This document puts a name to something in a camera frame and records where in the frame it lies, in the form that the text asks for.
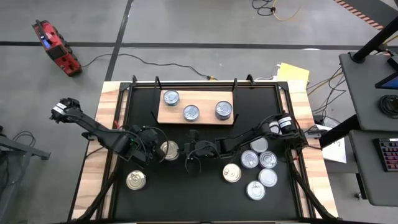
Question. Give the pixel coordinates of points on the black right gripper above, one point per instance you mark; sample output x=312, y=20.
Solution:
x=206, y=149

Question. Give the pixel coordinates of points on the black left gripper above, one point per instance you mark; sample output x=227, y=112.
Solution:
x=149, y=152

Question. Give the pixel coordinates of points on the light blue tuna can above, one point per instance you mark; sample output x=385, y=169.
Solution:
x=191, y=113

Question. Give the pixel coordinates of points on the navy blue tuna can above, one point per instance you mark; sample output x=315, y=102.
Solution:
x=223, y=109

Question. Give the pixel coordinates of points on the teal tuna can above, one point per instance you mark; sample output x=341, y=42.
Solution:
x=171, y=98

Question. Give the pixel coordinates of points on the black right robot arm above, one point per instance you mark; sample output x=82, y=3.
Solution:
x=245, y=138

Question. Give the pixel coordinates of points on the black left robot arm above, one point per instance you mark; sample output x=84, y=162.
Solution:
x=93, y=127

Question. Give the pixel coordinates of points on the black table mat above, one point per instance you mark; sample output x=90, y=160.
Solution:
x=192, y=193

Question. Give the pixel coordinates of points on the small grey device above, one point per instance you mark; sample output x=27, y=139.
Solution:
x=312, y=132

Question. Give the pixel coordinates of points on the yellow paper pad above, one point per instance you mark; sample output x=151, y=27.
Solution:
x=293, y=74

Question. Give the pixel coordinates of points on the grey metal stand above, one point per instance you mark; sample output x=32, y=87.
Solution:
x=18, y=148

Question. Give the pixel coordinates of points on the white paper sheet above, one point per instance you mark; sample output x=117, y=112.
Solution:
x=335, y=152

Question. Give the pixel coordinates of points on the black diagonal stand pole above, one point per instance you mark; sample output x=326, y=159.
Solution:
x=376, y=39
x=339, y=132

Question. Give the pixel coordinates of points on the grey side desk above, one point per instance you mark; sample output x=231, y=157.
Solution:
x=363, y=174
x=360, y=93

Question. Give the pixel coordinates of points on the backlit keyboard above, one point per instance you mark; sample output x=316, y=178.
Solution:
x=387, y=155

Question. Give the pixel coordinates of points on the blue screen tablet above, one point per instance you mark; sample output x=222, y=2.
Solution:
x=390, y=82

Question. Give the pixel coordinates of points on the orange striped floor strip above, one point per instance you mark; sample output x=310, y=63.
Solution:
x=357, y=13

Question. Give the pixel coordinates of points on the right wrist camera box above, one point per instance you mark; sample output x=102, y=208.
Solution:
x=193, y=134

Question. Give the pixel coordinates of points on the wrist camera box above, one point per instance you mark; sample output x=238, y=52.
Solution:
x=193, y=134
x=150, y=135

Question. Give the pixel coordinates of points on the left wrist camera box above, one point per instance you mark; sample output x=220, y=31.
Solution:
x=150, y=135

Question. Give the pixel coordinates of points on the wooden shelf with black frame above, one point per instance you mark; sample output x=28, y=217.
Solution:
x=205, y=99

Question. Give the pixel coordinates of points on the black aluminium rig frame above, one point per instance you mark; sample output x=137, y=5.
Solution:
x=264, y=84

